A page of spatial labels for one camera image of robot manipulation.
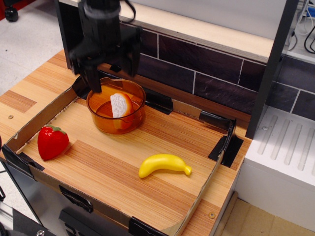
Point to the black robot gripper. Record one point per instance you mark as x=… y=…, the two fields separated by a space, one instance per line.
x=105 y=40

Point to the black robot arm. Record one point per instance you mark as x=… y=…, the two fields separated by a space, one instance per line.
x=99 y=9

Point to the orange transparent plastic pot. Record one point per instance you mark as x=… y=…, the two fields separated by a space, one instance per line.
x=100 y=106

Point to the cardboard fence with black tape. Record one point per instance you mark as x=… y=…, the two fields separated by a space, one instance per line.
x=97 y=173

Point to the red toy strawberry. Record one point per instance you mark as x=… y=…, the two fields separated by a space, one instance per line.
x=51 y=142

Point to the yellow toy banana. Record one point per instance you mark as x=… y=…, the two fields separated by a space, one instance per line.
x=163 y=162

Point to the black chair caster wheel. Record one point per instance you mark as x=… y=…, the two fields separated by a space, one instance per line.
x=11 y=14

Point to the white toy sink drainboard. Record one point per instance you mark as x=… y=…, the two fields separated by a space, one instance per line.
x=278 y=172

